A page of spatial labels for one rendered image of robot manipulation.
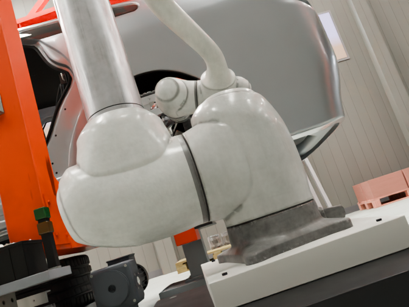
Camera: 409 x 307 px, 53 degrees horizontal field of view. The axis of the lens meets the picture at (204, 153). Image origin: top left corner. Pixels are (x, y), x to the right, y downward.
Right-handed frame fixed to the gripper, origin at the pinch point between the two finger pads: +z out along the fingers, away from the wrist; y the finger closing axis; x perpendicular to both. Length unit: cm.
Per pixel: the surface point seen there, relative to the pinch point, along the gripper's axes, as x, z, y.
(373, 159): 1, 656, 297
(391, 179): -45, 543, 272
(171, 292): -62, 38, -31
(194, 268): -56, 48, -19
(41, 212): -19, -20, -55
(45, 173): 0, 4, -60
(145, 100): 27.2, 32.7, -16.7
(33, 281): -40, -26, -59
